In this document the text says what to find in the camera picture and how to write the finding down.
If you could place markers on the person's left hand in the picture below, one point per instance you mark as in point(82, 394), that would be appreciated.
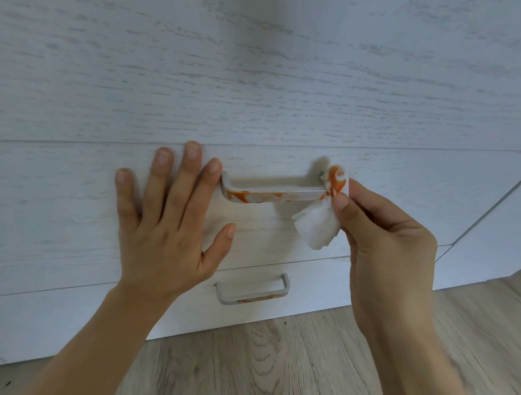
point(162, 250)

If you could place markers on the person's right hand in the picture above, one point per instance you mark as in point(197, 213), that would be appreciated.
point(393, 277)

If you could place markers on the white wooden cabinet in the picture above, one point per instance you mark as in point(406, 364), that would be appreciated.
point(72, 77)

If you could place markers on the white wipe pad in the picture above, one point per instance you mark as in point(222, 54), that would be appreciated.
point(316, 226)

